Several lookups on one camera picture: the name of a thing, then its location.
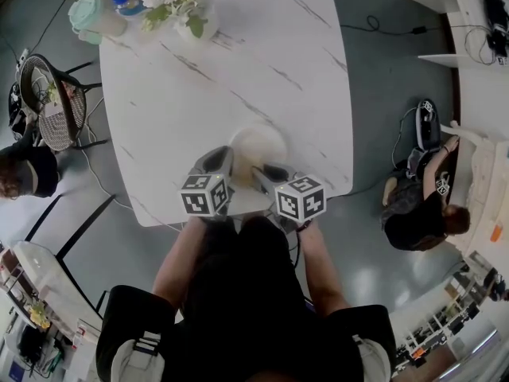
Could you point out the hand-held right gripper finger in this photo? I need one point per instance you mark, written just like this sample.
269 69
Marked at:
292 175
265 183

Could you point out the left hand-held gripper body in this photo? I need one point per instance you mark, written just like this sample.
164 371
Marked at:
199 199

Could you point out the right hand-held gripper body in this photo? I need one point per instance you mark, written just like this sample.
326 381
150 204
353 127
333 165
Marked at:
300 201

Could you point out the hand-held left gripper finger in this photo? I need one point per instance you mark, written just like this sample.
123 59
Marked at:
230 171
199 165

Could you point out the cream fluffy brush piece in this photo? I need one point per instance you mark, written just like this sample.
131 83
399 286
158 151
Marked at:
242 175

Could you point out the white round bowl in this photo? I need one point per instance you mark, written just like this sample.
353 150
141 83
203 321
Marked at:
258 145

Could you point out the person's right forearm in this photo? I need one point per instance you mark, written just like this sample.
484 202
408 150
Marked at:
324 273

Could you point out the person's left forearm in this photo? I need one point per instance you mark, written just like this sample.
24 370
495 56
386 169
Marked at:
175 261

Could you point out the person's black shirt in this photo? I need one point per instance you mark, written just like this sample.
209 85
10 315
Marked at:
131 316

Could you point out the white ceramic vase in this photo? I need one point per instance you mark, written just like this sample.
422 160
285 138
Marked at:
210 20

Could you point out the black open case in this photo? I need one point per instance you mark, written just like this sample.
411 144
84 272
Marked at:
435 133

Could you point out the dark wicker chair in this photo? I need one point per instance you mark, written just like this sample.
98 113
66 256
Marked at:
53 131

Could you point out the small artificial flower bunch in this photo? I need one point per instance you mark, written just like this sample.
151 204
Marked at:
51 92

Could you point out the white dressing table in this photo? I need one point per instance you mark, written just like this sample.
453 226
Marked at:
483 173

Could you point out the white shelf cabinet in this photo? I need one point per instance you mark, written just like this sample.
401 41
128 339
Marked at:
441 60

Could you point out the cup with teal lid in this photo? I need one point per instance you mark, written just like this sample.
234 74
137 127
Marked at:
85 10

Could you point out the yellow flower bunch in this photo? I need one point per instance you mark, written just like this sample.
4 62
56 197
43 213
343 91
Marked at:
40 314

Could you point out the small orange item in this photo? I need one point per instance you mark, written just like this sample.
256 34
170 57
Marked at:
496 233

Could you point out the white power strip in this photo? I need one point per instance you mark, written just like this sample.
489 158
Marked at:
24 56

